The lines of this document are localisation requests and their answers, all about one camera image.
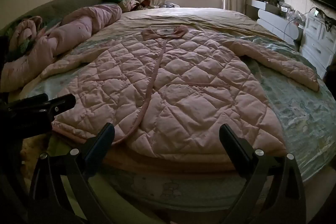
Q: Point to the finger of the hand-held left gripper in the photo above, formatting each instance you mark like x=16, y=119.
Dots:
x=63, y=103

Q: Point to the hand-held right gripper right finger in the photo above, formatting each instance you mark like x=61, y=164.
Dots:
x=237, y=148

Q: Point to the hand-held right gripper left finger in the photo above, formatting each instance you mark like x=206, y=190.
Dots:
x=98, y=145

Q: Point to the pink quilted coat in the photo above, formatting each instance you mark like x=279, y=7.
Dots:
x=183, y=82

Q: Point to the rolled pink duvet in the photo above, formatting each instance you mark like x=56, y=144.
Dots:
x=78, y=27

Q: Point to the pink green floral blanket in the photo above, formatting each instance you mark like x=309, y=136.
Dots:
x=26, y=28

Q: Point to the green padded headboard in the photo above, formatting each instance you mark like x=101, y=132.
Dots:
x=65, y=1

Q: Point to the white vanity desk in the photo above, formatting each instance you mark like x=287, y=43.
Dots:
x=273, y=22

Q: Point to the bed with beige sheet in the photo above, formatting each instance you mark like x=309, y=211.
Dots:
x=210, y=16

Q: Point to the white chest of drawers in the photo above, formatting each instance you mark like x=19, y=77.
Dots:
x=317, y=40

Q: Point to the dark crumpled garment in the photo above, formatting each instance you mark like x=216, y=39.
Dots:
x=170, y=5

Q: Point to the clutter of small desk things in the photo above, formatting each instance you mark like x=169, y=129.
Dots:
x=286, y=10

